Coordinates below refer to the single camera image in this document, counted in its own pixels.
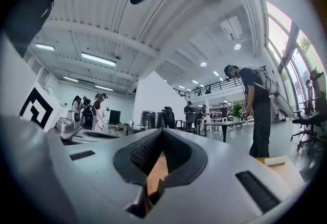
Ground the black balcony railing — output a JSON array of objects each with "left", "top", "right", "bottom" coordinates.
[{"left": 173, "top": 78, "right": 244, "bottom": 99}]

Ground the ceiling air conditioner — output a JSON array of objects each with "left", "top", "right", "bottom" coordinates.
[{"left": 219, "top": 15, "right": 244, "bottom": 40}]

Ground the black standing monitor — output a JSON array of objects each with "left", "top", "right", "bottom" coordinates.
[{"left": 108, "top": 109, "right": 122, "bottom": 125}]

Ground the large window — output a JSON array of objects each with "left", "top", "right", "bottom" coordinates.
[{"left": 264, "top": 0, "right": 327, "bottom": 118}]

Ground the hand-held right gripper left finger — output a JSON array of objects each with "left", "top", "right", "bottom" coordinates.
[{"left": 46, "top": 127, "right": 165, "bottom": 224}]

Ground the green potted plant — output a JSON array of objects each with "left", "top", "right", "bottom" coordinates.
[{"left": 229, "top": 102, "right": 244, "bottom": 123}]

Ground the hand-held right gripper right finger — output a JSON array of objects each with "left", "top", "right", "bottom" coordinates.
[{"left": 150, "top": 127, "right": 307, "bottom": 224}]

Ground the white rectangular block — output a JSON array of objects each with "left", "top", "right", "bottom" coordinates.
[{"left": 264, "top": 155, "right": 287, "bottom": 167}]

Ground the person's black shirt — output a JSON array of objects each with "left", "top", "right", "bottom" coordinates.
[{"left": 0, "top": 0, "right": 79, "bottom": 58}]

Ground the white backpack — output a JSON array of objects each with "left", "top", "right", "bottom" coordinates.
[{"left": 254, "top": 67, "right": 281, "bottom": 96}]

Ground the grey work table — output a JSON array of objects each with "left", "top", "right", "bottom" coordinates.
[{"left": 203, "top": 120, "right": 254, "bottom": 143}]

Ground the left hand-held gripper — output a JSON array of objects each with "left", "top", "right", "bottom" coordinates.
[{"left": 19, "top": 86, "right": 126, "bottom": 147}]

